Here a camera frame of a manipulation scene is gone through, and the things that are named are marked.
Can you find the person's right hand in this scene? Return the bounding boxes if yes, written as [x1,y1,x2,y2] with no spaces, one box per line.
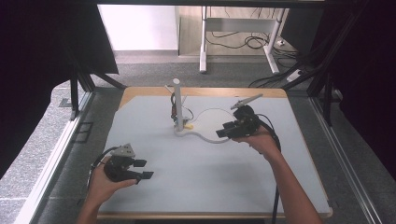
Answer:
[231,125,283,163]

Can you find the black cables on floor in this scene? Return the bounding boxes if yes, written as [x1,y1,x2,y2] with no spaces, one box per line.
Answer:
[205,29,301,61]

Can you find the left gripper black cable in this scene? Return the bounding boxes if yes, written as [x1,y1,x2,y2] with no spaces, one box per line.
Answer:
[87,146,121,189]

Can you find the person's left hand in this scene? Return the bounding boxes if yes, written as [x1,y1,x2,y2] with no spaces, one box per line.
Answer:
[87,155,138,206]

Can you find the white key stand with pegs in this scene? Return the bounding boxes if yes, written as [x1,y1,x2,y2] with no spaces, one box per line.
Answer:
[164,77,238,145]

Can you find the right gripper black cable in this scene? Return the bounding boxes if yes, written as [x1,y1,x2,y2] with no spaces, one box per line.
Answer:
[255,113,283,224]

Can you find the aluminium rail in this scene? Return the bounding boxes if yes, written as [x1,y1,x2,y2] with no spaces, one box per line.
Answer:
[12,91,95,224]
[308,95,385,224]

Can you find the white power strip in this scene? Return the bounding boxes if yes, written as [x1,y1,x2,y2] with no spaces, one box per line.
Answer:
[286,69,304,83]

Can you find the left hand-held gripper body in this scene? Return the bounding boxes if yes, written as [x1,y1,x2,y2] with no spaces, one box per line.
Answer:
[103,142,140,184]

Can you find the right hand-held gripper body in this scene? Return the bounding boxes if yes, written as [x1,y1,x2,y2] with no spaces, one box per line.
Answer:
[230,93,264,139]

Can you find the black metal frame strut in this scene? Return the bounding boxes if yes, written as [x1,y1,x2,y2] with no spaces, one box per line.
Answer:
[280,0,372,127]
[68,69,128,121]

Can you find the white desk frame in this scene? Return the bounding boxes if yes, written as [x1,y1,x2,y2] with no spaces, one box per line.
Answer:
[199,6,288,75]

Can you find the bunch of keys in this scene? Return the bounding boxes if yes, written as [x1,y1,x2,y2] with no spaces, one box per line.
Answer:
[181,104,196,131]

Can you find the wooden table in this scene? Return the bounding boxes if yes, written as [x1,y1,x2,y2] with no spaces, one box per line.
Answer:
[93,86,334,220]

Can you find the grey table mat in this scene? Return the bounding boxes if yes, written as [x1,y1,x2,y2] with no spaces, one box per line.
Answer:
[98,94,332,215]

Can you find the black curtain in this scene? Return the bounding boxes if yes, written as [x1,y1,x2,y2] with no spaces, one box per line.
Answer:
[311,0,396,173]
[0,0,120,181]

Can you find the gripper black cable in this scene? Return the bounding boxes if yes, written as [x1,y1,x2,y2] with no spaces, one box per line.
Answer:
[255,113,283,224]
[87,146,121,189]

